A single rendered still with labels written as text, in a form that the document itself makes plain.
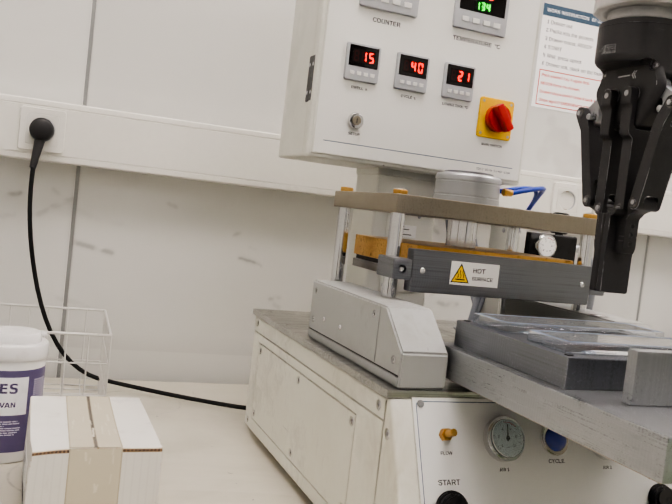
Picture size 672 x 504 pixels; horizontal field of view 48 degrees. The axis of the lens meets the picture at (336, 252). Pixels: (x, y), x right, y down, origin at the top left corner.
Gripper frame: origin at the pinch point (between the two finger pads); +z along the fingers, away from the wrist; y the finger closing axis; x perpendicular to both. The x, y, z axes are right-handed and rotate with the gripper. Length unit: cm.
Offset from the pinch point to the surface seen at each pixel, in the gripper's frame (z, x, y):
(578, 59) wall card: -38, 52, -80
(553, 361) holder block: 8.7, -10.1, 6.9
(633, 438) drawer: 11.4, -10.9, 17.0
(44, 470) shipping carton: 26, -46, -17
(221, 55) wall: -26, -22, -82
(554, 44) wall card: -40, 46, -80
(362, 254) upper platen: 4.1, -11.3, -31.3
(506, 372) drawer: 10.6, -11.2, 2.5
